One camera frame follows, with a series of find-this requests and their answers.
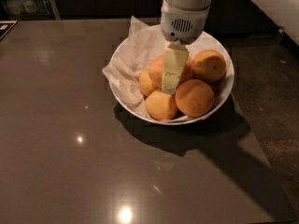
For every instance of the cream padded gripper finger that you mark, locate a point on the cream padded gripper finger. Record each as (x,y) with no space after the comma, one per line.
(174,60)

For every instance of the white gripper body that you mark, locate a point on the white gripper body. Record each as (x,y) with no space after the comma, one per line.
(183,23)

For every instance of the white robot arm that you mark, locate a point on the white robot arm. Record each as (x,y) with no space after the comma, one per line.
(189,4)

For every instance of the left hidden orange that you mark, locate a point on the left hidden orange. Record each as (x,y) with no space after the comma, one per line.
(145,84)

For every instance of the white ceramic bowl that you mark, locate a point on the white ceramic bowl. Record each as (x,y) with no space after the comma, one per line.
(218,87)

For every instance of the crumpled white paper liner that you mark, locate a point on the crumpled white paper liner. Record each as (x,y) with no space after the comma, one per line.
(134,56)

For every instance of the clear plastic bottles on shelf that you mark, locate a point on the clear plastic bottles on shelf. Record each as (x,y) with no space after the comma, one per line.
(20,7)

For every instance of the black framed panel at left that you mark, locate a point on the black framed panel at left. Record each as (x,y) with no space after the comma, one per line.
(5,27)

